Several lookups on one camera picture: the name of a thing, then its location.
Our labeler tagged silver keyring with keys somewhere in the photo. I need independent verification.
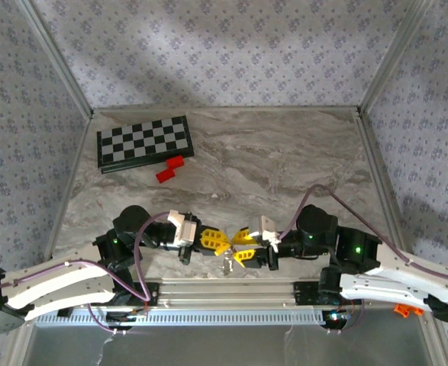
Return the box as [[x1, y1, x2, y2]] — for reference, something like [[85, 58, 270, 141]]
[[221, 246, 237, 275]]

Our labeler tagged black and grey chessboard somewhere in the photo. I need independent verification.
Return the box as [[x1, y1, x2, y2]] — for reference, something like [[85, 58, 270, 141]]
[[95, 115, 195, 175]]

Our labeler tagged small left circuit board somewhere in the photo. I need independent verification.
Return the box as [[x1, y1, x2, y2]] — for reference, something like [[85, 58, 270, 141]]
[[107, 311, 148, 325]]

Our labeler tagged small circuit board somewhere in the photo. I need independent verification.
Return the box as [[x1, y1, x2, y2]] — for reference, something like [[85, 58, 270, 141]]
[[322, 309, 353, 327], [107, 311, 148, 325]]

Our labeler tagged small right circuit board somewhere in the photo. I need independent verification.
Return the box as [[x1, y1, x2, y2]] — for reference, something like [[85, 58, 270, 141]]
[[322, 309, 353, 327]]

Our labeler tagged grey metal sheet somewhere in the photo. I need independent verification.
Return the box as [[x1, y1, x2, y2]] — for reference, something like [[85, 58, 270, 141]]
[[17, 323, 438, 366]]

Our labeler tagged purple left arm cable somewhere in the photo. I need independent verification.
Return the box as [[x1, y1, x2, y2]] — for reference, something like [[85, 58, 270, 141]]
[[0, 211, 171, 336]]

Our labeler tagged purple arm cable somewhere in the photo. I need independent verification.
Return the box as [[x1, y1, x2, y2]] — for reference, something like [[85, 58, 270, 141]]
[[0, 211, 171, 336], [279, 185, 448, 336]]

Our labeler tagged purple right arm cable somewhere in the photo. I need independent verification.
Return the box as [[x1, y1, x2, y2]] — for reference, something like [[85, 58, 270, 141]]
[[279, 185, 448, 336]]

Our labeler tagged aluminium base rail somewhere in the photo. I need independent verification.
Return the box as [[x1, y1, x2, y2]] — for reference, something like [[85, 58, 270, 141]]
[[20, 278, 437, 309]]

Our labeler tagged aluminium side rail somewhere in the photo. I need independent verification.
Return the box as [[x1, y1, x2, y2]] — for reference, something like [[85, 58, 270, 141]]
[[36, 112, 95, 281], [355, 108, 417, 278]]

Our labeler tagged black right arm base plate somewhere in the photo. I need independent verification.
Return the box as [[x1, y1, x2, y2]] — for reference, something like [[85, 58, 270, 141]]
[[292, 281, 324, 306]]

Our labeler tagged slotted grey cable duct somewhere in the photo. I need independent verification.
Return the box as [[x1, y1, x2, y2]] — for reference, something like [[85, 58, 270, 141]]
[[34, 307, 334, 328]]

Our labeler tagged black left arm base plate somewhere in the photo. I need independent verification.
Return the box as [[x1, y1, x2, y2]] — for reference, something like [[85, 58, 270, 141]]
[[124, 281, 160, 306]]

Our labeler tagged orange plastic bracket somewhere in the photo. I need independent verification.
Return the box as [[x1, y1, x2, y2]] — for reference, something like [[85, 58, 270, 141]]
[[394, 303, 425, 316]]

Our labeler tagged aluminium frame post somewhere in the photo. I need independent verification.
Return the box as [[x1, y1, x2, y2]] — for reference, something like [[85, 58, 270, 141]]
[[356, 0, 434, 115], [15, 0, 95, 120]]

